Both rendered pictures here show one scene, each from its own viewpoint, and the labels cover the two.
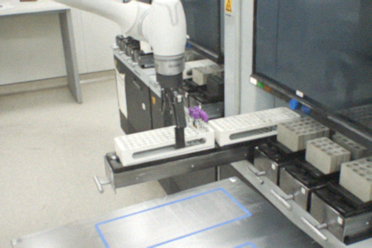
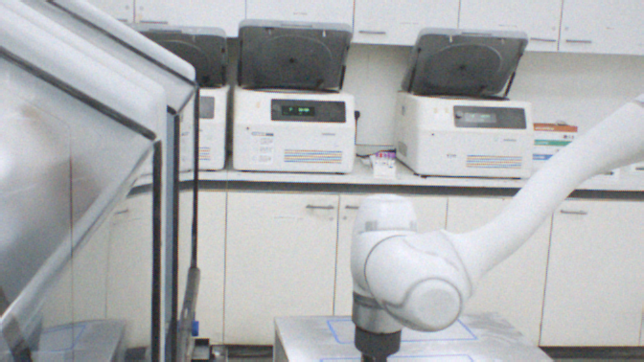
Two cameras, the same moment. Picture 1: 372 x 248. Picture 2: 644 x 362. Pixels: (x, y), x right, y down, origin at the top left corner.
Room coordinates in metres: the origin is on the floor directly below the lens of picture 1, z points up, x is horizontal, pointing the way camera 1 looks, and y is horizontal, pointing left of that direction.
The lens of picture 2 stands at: (2.49, 0.22, 1.51)
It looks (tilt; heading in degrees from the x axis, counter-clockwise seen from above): 11 degrees down; 194
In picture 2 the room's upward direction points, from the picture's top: 3 degrees clockwise
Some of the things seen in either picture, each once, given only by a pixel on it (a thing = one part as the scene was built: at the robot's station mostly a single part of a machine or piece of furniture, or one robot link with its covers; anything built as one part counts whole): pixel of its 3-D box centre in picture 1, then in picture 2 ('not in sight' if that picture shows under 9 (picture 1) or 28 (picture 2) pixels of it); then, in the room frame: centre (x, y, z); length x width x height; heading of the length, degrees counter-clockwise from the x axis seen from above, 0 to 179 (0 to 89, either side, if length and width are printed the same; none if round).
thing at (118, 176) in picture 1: (205, 151); not in sight; (1.36, -0.06, 0.78); 0.73 x 0.14 x 0.09; 111
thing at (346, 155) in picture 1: (333, 154); not in sight; (1.17, -0.42, 0.85); 0.12 x 0.02 x 0.06; 20
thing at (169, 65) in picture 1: (169, 62); (379, 308); (1.32, 0.04, 1.09); 0.09 x 0.09 x 0.06
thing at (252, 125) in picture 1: (254, 127); not in sight; (1.42, -0.23, 0.83); 0.30 x 0.10 x 0.06; 111
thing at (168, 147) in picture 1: (165, 143); not in sight; (1.31, 0.07, 0.84); 0.30 x 0.10 x 0.06; 111
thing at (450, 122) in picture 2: not in sight; (463, 100); (-1.43, -0.05, 1.25); 0.62 x 0.56 x 0.69; 20
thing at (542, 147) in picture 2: not in sight; (545, 145); (-1.75, 0.38, 1.01); 0.23 x 0.12 x 0.08; 110
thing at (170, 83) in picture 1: (170, 86); (377, 352); (1.32, 0.04, 1.02); 0.08 x 0.07 x 0.09; 21
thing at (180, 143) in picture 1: (179, 137); not in sight; (1.27, 0.02, 0.88); 0.03 x 0.01 x 0.07; 111
